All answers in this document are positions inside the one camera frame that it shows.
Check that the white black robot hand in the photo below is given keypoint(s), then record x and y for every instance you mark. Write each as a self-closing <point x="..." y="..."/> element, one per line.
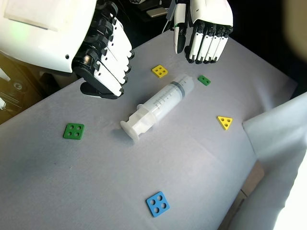
<point x="43" y="36"/>
<point x="211" y="12"/>

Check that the yellow triangle three-hole block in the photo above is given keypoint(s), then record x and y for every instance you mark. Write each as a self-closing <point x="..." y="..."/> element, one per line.
<point x="225" y="122"/>

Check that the grey table cloth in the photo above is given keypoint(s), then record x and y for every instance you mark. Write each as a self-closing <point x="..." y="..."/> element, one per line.
<point x="96" y="167"/>

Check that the white fabric sheet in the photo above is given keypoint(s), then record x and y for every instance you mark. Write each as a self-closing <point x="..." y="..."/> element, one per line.
<point x="283" y="143"/>

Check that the small green two-hole block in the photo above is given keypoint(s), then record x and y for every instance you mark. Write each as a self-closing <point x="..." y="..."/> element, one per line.
<point x="204" y="80"/>

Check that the yellow square four-hole block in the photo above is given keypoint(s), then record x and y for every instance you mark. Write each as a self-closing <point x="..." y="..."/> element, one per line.
<point x="159" y="71"/>

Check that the grey flat device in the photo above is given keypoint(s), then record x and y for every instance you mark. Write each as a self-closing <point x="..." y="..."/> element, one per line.
<point x="157" y="12"/>

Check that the green square four-hole block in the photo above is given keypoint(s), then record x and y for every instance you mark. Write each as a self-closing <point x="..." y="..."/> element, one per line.
<point x="73" y="131"/>

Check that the blue square four-hole block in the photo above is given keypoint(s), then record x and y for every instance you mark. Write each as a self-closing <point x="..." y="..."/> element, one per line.
<point x="158" y="204"/>

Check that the large clear plastic syringe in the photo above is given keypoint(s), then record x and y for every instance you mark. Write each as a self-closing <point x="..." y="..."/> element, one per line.
<point x="165" y="98"/>

